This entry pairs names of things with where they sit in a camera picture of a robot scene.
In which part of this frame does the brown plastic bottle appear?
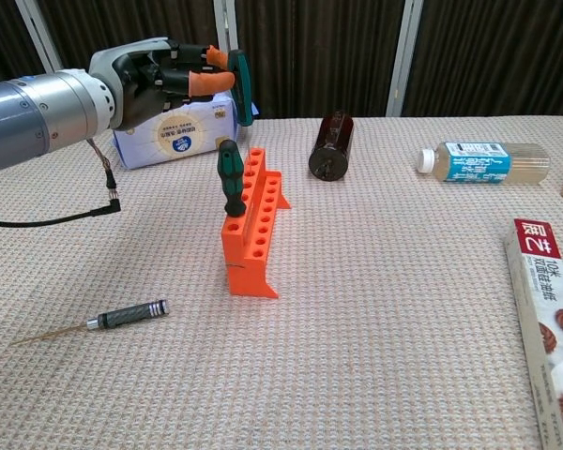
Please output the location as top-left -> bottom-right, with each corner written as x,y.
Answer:
308,110 -> 356,182

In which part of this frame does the thick green black screwdriver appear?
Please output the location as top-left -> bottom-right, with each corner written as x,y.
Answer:
217,139 -> 249,219

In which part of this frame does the beige woven tablecloth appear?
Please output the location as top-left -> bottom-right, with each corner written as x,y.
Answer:
0,114 -> 563,450

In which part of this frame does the dark corrugated partition panel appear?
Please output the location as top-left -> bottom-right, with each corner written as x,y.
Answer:
37,0 -> 226,60
401,0 -> 563,118
0,0 -> 46,88
234,0 -> 407,119

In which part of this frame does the clear bottle blue label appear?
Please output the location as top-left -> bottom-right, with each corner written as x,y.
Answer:
417,141 -> 552,186

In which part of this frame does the orange tube rack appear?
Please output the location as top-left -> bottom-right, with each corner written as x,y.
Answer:
221,146 -> 293,300

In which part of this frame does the long baking paper box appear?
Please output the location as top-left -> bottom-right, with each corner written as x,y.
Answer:
504,217 -> 563,450

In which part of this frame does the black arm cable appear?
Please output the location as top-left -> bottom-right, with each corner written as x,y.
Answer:
0,138 -> 122,229

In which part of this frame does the grey metal precision screwdriver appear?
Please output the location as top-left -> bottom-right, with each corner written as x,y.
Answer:
8,299 -> 171,347

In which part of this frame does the slim green screwdriver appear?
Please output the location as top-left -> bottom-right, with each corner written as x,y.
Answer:
226,49 -> 255,152

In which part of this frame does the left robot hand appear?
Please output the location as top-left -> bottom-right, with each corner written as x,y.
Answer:
87,37 -> 238,132

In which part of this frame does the grey partition frame post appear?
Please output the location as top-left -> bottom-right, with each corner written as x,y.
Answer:
385,0 -> 424,118
212,0 -> 244,98
14,0 -> 65,75

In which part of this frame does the blue white tissue pack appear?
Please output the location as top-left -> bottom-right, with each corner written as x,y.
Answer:
112,91 -> 260,171

